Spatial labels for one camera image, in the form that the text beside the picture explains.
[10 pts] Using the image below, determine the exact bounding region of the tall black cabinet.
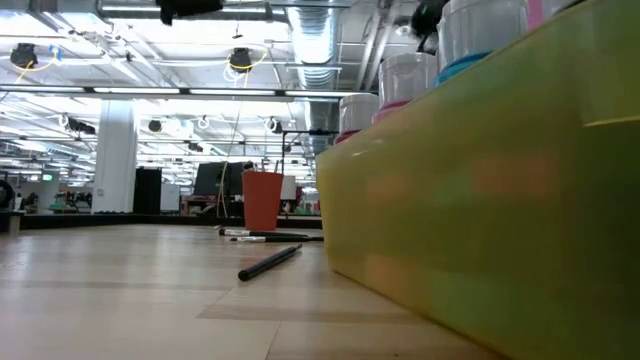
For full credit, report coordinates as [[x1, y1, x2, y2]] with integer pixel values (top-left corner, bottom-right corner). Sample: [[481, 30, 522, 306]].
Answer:
[[132, 166, 163, 216]]

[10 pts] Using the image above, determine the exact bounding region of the black aluminium table frame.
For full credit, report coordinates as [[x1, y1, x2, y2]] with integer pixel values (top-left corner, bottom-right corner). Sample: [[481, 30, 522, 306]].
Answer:
[[0, 213, 324, 232]]

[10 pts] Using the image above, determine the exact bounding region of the large pink paint bottle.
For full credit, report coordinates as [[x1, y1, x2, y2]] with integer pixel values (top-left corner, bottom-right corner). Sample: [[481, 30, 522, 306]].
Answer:
[[526, 0, 547, 32]]

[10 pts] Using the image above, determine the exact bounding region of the black monitor back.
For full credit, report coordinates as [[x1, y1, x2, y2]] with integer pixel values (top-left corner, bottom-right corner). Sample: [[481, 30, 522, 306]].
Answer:
[[192, 161, 247, 198]]

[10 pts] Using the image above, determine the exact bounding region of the black metal rig frame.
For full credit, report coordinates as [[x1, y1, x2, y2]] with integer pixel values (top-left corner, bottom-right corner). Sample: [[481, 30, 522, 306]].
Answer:
[[280, 128, 341, 217]]

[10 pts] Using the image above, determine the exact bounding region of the grey ceiling conduit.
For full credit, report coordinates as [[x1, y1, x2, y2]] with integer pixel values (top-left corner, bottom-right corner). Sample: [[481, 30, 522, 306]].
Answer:
[[354, 0, 402, 91]]

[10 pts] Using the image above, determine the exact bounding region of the white square building column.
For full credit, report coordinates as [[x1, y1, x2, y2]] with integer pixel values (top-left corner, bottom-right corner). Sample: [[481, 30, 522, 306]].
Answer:
[[91, 98, 140, 215]]

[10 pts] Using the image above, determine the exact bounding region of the grey ceiling pipe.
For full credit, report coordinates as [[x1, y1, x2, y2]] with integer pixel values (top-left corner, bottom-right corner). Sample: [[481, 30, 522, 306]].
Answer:
[[97, 0, 290, 22]]

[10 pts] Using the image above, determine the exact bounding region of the long ceiling light row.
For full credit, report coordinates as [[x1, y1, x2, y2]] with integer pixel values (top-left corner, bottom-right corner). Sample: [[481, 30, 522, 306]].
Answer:
[[0, 83, 380, 102]]

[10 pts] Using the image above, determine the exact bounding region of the yellow hanging cable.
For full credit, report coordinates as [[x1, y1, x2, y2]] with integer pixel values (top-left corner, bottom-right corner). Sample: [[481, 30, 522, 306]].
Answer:
[[216, 67, 250, 218]]

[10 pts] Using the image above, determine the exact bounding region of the white low cabinet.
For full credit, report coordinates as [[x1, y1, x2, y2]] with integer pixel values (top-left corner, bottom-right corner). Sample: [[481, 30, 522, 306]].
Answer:
[[160, 183, 182, 213]]

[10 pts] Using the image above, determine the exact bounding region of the orange plastic cup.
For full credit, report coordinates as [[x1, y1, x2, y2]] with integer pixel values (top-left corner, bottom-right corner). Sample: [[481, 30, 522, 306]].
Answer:
[[241, 170, 285, 232]]

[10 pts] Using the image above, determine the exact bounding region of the yellow translucent plastic tray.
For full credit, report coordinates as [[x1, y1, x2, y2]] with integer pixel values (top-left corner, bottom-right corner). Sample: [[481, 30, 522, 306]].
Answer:
[[314, 0, 640, 360]]

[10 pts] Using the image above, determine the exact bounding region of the brown wooden desk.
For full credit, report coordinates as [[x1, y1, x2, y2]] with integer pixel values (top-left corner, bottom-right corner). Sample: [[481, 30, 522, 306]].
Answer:
[[180, 194, 224, 218]]

